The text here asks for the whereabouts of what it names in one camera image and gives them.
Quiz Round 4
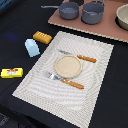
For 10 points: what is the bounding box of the orange bread loaf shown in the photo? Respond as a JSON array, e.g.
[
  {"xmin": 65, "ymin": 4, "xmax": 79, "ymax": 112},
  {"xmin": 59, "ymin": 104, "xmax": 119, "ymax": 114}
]
[{"xmin": 33, "ymin": 31, "xmax": 52, "ymax": 44}]

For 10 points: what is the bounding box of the yellow butter box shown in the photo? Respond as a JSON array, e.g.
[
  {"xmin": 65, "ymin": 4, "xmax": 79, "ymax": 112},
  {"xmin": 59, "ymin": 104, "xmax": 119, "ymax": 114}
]
[{"xmin": 0, "ymin": 68, "xmax": 23, "ymax": 78}]

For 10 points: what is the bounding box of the pink serving tray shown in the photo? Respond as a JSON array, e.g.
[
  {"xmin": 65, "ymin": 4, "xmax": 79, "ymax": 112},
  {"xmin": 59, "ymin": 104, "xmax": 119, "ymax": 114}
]
[{"xmin": 48, "ymin": 0, "xmax": 128, "ymax": 42}]

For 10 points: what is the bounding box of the beige round plate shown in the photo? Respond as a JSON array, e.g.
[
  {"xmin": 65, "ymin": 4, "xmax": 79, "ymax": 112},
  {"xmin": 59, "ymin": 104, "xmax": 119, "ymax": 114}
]
[{"xmin": 55, "ymin": 55, "xmax": 82, "ymax": 78}]

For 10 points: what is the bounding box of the white woven placemat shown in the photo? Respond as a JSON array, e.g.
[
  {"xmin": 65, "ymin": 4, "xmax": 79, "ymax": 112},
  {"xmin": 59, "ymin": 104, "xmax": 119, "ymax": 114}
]
[{"xmin": 12, "ymin": 30, "xmax": 115, "ymax": 128}]

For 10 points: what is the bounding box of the grey cooking pot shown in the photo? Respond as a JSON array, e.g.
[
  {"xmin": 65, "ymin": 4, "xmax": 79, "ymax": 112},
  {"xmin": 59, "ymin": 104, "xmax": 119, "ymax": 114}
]
[{"xmin": 81, "ymin": 0, "xmax": 104, "ymax": 25}]

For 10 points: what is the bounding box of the beige bowl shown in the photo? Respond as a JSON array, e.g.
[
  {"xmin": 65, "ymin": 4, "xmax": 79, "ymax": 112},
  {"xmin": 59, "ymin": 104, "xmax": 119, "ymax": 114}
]
[{"xmin": 116, "ymin": 4, "xmax": 128, "ymax": 30}]

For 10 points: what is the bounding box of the fork with orange handle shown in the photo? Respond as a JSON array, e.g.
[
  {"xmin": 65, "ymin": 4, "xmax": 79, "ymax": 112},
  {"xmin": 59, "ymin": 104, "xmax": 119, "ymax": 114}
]
[{"xmin": 43, "ymin": 71, "xmax": 84, "ymax": 89}]

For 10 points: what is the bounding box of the knife with orange handle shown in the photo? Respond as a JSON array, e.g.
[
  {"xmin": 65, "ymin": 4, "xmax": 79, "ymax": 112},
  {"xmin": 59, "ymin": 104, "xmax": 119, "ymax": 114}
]
[{"xmin": 57, "ymin": 49, "xmax": 97, "ymax": 63}]

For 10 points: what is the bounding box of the grey saucepan with handle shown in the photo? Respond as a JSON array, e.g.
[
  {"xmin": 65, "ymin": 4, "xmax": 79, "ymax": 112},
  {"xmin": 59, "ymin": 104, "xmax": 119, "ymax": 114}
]
[{"xmin": 40, "ymin": 1, "xmax": 80, "ymax": 20}]

